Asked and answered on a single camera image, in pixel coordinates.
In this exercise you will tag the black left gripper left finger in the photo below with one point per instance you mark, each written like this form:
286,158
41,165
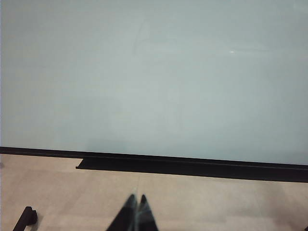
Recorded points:
126,219

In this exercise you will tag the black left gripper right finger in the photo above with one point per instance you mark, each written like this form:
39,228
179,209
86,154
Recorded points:
146,216

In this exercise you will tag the black whiteboard tray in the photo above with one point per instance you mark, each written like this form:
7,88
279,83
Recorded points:
192,169

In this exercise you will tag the black stand foot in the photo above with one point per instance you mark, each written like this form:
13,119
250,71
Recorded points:
26,216

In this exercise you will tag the whiteboard with black frame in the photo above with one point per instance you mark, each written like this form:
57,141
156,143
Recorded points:
144,72

